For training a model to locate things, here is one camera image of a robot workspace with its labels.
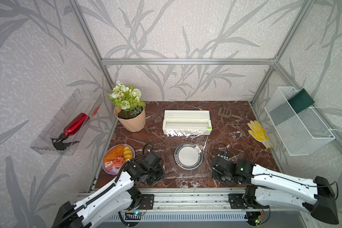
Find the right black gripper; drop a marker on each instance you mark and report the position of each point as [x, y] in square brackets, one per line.
[213, 174]

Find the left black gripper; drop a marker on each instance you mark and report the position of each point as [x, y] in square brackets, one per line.
[161, 175]

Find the white plate green rim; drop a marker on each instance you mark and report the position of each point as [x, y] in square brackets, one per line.
[188, 156]

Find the cream plastic wrap dispenser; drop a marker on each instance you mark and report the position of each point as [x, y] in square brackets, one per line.
[186, 123]

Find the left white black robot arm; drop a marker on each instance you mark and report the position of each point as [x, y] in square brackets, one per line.
[119, 194]

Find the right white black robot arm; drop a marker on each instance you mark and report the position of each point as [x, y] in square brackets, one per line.
[266, 188]

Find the purple plate of toy food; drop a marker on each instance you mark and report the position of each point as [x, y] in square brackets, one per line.
[115, 158]

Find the yellow rubber glove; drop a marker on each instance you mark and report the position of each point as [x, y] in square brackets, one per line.
[258, 133]

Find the brown slotted spatula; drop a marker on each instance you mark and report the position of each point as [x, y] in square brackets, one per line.
[226, 113]

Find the artificial flowers in beige pot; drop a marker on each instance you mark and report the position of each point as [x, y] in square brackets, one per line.
[129, 108]

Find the red spray bottle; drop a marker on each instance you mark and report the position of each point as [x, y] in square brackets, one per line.
[71, 129]

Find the dark green card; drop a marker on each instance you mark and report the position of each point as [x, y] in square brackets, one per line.
[300, 101]

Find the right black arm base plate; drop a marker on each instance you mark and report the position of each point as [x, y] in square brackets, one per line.
[240, 201]

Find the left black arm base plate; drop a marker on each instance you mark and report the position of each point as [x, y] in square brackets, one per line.
[144, 202]

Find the white wire mesh basket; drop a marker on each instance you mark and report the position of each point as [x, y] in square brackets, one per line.
[303, 133]

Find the clear plastic wall bin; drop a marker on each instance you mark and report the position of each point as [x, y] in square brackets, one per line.
[79, 102]

